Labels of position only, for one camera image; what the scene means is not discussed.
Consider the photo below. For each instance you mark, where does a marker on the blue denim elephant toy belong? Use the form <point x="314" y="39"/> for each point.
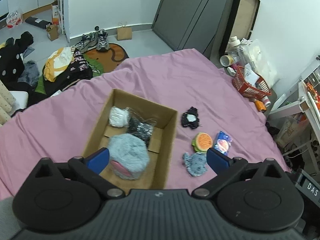
<point x="195" y="163"/>

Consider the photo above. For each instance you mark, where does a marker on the small cardboard box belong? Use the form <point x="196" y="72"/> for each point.
<point x="52" y="32"/>

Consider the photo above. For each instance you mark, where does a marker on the blue tissue pack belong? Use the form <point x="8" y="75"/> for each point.
<point x="222" y="143"/>

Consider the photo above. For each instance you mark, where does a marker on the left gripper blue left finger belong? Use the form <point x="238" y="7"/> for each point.
<point x="98" y="160"/>

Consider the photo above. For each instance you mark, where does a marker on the white pink small bottle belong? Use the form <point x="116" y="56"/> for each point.
<point x="266" y="101"/>

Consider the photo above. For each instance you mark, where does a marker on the grey sneakers pair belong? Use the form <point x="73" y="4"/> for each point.
<point x="97" y="39"/>

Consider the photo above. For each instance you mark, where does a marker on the brown cardboard box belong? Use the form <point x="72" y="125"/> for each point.
<point x="160" y="147"/>

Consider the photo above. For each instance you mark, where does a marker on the white yellow paper cup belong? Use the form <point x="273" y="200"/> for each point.
<point x="228" y="60"/>

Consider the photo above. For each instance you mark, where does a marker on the white knitted item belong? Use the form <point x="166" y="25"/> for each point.
<point x="119" y="117"/>

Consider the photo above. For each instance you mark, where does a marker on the white paper in basket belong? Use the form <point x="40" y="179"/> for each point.
<point x="249" y="75"/>

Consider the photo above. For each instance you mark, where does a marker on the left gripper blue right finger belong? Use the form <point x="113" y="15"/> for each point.
<point x="217" y="161"/>

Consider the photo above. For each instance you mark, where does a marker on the black item in plastic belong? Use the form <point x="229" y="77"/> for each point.
<point x="140" y="127"/>

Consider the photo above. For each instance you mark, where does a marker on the black felt plush toy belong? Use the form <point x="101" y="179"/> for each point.
<point x="190" y="118"/>

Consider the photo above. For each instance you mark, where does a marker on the yellow white clothes pile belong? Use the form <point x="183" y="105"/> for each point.
<point x="64" y="68"/>

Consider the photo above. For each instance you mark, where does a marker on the red plastic basket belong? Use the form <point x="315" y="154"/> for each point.
<point x="258" y="91"/>

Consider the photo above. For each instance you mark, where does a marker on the grey wardrobe panels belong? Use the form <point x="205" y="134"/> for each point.
<point x="187" y="24"/>

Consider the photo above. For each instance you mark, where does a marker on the hamburger plush toy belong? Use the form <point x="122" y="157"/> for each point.
<point x="202" y="142"/>

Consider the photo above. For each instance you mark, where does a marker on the white red plastic bag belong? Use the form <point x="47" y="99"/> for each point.
<point x="14" y="19"/>

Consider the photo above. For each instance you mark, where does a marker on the white desk shelf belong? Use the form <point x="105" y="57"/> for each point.
<point x="299" y="135"/>

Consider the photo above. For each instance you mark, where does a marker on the orange tiger rug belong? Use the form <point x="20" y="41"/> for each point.
<point x="105" y="61"/>

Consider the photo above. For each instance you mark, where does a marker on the grey fluffy plush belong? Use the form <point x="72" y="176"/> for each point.
<point x="128" y="156"/>

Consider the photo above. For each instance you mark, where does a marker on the brown paper bag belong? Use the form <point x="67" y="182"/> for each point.
<point x="124" y="32"/>

